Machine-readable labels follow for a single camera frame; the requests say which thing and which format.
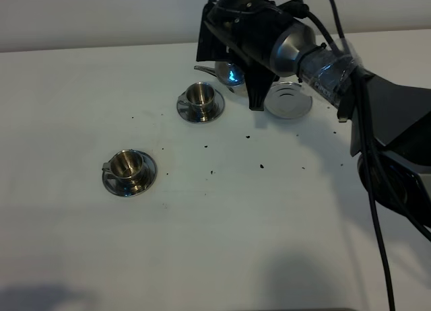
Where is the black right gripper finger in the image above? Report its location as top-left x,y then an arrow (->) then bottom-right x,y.
196,3 -> 230,62
232,49 -> 278,111

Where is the stainless steel teacup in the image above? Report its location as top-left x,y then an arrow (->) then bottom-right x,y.
178,82 -> 216,113
102,149 -> 145,184

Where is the far steel saucer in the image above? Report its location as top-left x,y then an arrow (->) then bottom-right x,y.
176,90 -> 225,124

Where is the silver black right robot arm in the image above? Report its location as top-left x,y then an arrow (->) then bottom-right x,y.
196,0 -> 430,227

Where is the near stainless steel teacup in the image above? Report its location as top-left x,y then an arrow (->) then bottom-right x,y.
102,149 -> 145,184

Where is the near steel saucer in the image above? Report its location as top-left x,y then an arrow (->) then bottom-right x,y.
102,150 -> 158,197

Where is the round steel teapot saucer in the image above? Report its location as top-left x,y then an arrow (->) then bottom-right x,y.
264,81 -> 312,119

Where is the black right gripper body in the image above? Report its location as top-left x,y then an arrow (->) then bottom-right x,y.
205,0 -> 296,75

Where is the stainless steel teapot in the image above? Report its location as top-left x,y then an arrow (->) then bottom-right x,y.
193,61 -> 248,96

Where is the far stainless steel teacup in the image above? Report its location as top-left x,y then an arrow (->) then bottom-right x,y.
178,82 -> 216,113

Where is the black right camera cable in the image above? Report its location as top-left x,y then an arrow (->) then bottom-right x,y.
282,0 -> 431,311

